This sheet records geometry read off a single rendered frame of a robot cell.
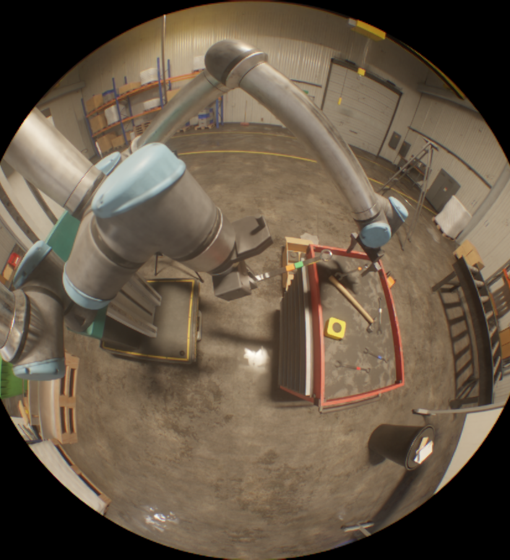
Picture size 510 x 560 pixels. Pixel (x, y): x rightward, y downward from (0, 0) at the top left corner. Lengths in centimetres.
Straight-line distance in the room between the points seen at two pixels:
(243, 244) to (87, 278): 21
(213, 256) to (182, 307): 119
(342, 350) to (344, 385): 15
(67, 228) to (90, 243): 56
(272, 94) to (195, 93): 28
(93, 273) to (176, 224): 11
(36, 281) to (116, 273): 34
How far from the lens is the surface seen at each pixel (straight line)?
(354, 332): 81
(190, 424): 171
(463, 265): 347
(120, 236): 17
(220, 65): 41
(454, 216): 697
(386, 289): 102
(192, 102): 61
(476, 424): 257
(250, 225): 25
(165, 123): 68
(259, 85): 39
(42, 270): 51
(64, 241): 74
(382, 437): 209
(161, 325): 141
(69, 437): 283
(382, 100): 1185
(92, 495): 313
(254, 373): 155
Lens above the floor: 155
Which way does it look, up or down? 60 degrees down
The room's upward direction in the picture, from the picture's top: 7 degrees clockwise
